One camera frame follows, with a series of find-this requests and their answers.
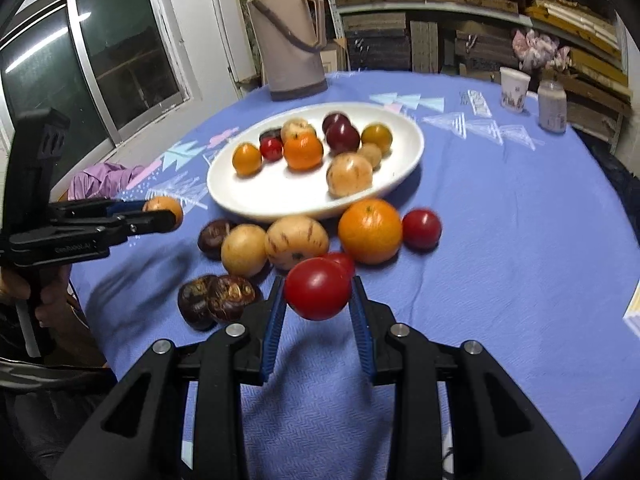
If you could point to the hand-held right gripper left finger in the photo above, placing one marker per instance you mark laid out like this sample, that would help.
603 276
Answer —
274 335

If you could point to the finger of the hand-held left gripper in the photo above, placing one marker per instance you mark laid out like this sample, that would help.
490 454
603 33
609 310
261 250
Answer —
150 222
125 206

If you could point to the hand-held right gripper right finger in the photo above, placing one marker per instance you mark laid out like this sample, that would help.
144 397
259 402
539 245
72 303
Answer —
361 330

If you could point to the small striped pepino melon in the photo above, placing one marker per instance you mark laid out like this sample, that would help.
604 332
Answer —
162 209

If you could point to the dark purple water chestnut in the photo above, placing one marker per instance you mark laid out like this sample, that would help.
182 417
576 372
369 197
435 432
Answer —
196 302
214 238
231 297
269 134

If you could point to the red tomato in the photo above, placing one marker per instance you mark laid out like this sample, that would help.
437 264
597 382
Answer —
317 287
344 261
421 229
271 149

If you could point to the plain yellow pepino melon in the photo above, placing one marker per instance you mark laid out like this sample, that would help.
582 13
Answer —
244 250

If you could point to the large striped pepino melon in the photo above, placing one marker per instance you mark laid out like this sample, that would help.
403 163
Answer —
296 242

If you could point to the large orange mandarin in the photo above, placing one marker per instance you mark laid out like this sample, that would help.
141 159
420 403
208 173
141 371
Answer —
370 231

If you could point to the white oval plate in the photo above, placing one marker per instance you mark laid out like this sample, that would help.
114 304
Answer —
280 195

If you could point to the pale yellow pepino melon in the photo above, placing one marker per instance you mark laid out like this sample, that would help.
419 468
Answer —
297 128

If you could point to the tan round sapodilla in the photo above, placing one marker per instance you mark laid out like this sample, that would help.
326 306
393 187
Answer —
371 155

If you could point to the yellow orange tomato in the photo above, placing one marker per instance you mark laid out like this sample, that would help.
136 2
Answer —
376 138

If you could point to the dark red plum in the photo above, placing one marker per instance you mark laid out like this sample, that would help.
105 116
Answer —
335 119
343 138

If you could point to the person's left hand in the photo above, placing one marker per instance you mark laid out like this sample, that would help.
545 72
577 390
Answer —
60 312

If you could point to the purple cloth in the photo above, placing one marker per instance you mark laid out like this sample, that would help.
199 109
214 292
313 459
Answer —
100 180

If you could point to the white framed window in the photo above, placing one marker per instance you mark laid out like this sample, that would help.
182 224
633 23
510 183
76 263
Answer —
90 70

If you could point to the small orange kumquat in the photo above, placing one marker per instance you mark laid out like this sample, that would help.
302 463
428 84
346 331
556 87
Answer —
247 158

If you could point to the blue printed tablecloth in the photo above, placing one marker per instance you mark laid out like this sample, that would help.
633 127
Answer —
500 260

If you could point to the round striped pepino melon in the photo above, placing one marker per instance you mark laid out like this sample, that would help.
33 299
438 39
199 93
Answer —
350 174

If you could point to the beige thermos flask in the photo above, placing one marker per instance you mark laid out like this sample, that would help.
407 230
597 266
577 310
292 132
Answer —
290 35

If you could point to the cardboard box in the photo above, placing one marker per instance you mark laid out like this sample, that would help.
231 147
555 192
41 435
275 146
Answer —
332 57

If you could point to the white printed paper cup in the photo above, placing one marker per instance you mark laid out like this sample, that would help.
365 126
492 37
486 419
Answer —
514 90

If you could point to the glass jar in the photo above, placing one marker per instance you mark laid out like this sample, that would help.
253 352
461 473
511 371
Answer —
551 107

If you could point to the black bag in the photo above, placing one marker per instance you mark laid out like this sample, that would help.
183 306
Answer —
612 175

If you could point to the pink artificial flowers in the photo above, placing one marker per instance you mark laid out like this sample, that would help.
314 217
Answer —
540 50

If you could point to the shelf with wooden boards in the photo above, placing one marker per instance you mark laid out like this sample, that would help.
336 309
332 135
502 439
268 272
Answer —
475 10

